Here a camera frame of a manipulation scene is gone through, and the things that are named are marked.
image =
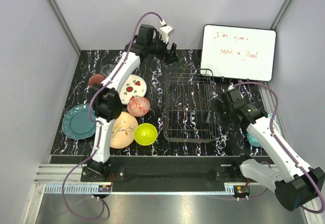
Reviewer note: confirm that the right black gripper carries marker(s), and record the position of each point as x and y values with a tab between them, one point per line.
218	106

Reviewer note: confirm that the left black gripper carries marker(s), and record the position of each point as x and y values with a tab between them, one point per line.
173	57

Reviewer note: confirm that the black wire dish rack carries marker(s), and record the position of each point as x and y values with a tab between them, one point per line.
188	95

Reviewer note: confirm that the red patterned blue zigzag bowl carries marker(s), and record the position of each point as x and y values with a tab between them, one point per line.
138	106

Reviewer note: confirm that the lime green bowl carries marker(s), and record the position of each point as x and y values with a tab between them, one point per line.
145	134

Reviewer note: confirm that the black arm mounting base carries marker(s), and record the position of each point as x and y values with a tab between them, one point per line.
170	172

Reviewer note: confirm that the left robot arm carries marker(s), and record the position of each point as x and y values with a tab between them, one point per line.
106	106

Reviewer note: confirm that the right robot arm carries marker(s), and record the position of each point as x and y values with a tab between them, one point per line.
294	182

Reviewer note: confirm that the teal headphones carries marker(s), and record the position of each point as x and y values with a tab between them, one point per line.
253	141

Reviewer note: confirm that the black marble pattern mat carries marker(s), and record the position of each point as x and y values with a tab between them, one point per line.
152	71

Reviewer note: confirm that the white watermelon pattern plate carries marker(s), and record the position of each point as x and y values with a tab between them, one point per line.
135	86

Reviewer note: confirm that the white whiteboard with red writing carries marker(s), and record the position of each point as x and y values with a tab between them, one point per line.
238	52

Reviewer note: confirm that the clear drinking glass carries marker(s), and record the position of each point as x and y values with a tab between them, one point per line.
107	70

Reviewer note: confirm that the pink mug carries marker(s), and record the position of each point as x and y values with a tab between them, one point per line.
96	79

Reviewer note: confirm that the orange bird plate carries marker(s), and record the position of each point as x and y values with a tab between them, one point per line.
123	131

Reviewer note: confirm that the teal scalloped plate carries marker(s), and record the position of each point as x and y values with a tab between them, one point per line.
76	124

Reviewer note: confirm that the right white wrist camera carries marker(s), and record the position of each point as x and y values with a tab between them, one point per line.
234	89

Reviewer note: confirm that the grey slotted cable duct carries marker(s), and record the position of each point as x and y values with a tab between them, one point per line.
99	189

